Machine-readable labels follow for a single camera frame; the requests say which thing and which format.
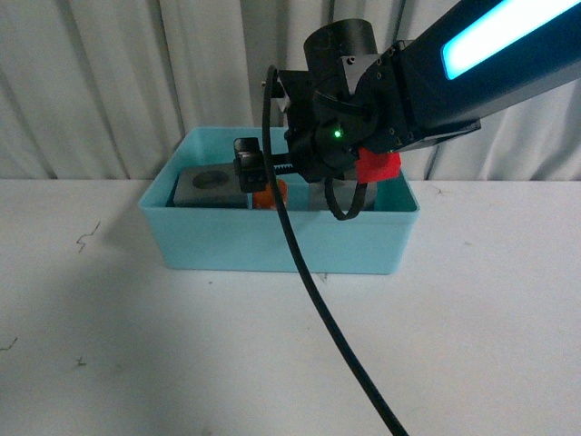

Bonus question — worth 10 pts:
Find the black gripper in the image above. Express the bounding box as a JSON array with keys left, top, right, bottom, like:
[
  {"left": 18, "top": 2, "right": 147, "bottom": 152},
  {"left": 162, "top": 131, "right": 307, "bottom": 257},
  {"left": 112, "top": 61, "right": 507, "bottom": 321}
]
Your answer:
[{"left": 233, "top": 70, "right": 379, "bottom": 193}]

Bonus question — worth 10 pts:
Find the orange round part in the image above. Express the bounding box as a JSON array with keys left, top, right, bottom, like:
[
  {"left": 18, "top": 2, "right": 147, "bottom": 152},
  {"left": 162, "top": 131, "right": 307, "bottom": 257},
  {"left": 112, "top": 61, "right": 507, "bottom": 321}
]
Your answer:
[{"left": 252, "top": 179, "right": 288, "bottom": 210}]

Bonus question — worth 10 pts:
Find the gray block with round hole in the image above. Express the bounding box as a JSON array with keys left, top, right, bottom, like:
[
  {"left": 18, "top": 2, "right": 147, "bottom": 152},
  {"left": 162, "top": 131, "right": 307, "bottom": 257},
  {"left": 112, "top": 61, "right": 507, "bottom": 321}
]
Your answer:
[{"left": 172, "top": 163, "right": 249, "bottom": 209}]

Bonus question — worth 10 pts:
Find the light blue plastic box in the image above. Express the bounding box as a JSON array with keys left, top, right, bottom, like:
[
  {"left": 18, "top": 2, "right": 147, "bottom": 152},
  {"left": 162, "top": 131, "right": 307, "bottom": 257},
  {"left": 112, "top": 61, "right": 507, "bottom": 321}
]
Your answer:
[{"left": 139, "top": 127, "right": 419, "bottom": 274}]

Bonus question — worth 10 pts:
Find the white pleated curtain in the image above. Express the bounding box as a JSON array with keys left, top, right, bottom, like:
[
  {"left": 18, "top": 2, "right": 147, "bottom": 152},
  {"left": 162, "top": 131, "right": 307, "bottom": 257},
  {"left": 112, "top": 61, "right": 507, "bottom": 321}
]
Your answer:
[{"left": 0, "top": 0, "right": 581, "bottom": 183}]

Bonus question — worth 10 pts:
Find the black cable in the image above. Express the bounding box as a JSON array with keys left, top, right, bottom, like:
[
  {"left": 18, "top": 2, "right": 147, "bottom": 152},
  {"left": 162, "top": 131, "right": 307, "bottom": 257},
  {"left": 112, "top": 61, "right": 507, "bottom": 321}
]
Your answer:
[{"left": 261, "top": 64, "right": 410, "bottom": 436}]

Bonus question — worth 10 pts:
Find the red mount block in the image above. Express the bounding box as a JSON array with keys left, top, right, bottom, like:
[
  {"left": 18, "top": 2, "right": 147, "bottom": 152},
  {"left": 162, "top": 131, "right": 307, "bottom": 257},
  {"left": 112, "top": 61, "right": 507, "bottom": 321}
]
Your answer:
[{"left": 355, "top": 147, "right": 401, "bottom": 184}]

